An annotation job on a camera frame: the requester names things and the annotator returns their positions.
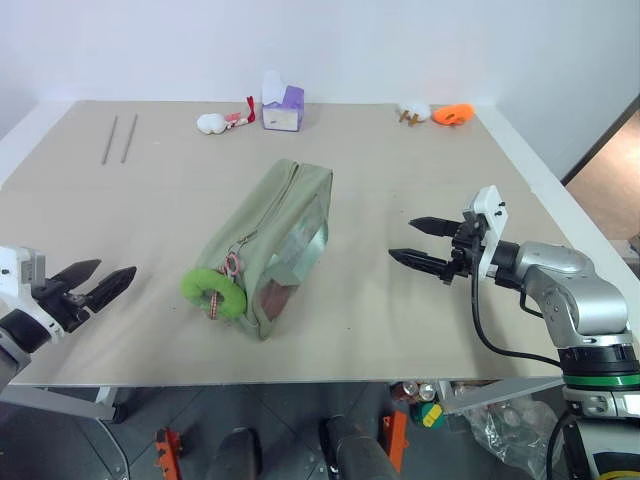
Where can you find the clear plastic bag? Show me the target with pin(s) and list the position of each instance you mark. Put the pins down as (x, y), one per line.
(515, 425)

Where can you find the brown drink can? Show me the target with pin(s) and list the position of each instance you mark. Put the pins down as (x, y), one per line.
(401, 391)

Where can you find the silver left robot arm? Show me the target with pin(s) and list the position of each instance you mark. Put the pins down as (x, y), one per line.
(17, 327)

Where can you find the grey metal table frame bar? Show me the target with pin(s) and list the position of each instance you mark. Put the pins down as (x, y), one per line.
(495, 392)
(60, 402)

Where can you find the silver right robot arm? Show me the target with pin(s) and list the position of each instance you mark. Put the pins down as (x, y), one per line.
(575, 285)

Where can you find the purple tissue box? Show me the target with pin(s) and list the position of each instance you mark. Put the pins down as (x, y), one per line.
(284, 110)

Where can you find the dark rounded shape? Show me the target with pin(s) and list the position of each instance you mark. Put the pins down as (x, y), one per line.
(352, 447)
(237, 455)

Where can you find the silver drink can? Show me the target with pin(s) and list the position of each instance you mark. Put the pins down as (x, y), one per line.
(427, 390)

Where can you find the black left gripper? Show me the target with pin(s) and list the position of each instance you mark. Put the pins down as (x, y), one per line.
(62, 305)

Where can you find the silver black robot body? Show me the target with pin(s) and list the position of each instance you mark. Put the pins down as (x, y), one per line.
(607, 450)

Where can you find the white plush toy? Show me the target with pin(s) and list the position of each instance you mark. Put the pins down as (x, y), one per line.
(211, 124)

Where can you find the dark door frame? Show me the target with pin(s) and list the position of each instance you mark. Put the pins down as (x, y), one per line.
(597, 142)

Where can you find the orange black clamp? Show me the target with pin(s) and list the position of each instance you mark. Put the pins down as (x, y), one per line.
(167, 450)
(397, 440)

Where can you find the green fabric pouch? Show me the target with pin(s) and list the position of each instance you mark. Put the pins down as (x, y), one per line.
(260, 220)

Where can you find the white plush with brown sticks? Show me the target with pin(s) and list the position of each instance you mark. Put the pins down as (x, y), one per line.
(416, 109)

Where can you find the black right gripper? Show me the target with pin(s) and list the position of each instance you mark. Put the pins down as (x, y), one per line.
(467, 245)

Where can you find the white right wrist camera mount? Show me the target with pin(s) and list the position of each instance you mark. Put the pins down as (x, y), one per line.
(492, 210)

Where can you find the orange plush toy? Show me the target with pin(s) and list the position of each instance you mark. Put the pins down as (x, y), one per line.
(452, 114)

